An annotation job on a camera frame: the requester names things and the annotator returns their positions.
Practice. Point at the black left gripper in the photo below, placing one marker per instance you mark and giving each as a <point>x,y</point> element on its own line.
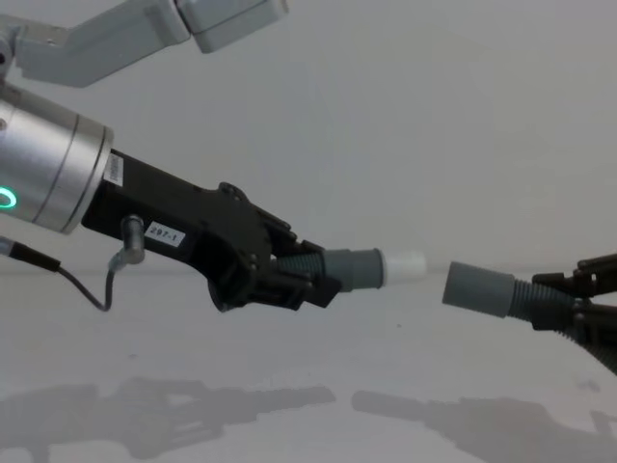
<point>164,207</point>

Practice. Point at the silver and grey left arm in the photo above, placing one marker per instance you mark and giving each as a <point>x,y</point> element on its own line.
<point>53,159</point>

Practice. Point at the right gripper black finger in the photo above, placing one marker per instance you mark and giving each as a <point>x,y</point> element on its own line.
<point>600,325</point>
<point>600,277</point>

